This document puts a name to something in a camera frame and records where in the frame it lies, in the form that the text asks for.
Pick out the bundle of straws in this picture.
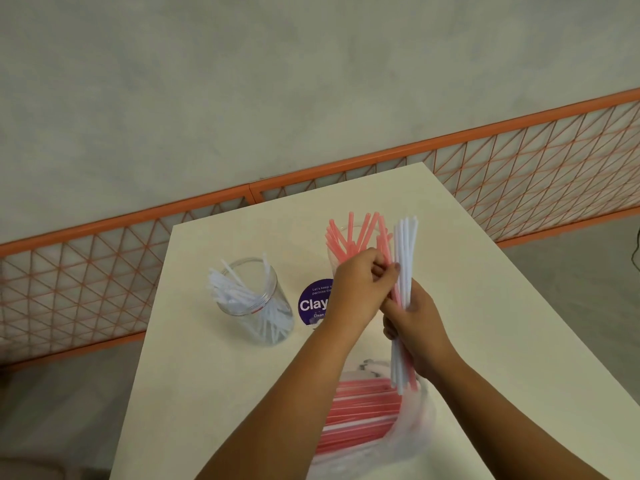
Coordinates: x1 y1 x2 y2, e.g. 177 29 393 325
389 216 420 397

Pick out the person's right forearm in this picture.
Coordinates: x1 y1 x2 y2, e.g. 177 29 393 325
429 357 612 480

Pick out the person's left forearm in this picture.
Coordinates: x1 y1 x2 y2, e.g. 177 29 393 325
195 315 373 480

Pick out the orange lattice fence panel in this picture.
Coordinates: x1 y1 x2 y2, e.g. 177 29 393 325
0 183 253 368
249 88 640 248

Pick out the pile of mixed straws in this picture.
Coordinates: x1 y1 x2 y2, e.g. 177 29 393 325
315 377 403 455

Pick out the clear jar of white straws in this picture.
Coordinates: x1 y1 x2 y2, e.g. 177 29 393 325
207 252 293 343

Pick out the clear plastic bag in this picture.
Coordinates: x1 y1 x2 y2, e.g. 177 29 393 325
309 359 437 480

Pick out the person's left hand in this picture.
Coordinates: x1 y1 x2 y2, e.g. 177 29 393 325
329 247 402 337

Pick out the clear jar with pink straws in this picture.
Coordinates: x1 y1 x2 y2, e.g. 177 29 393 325
325 224 396 295

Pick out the clear jar of pink straws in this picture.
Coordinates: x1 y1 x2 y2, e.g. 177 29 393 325
325 211 396 275

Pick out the person's right hand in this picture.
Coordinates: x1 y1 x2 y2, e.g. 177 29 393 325
381 279 460 381

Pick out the clear jar with white straws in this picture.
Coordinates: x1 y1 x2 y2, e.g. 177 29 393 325
215 258 295 345

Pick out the round purple sticker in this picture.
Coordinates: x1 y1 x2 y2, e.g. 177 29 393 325
297 278 336 328

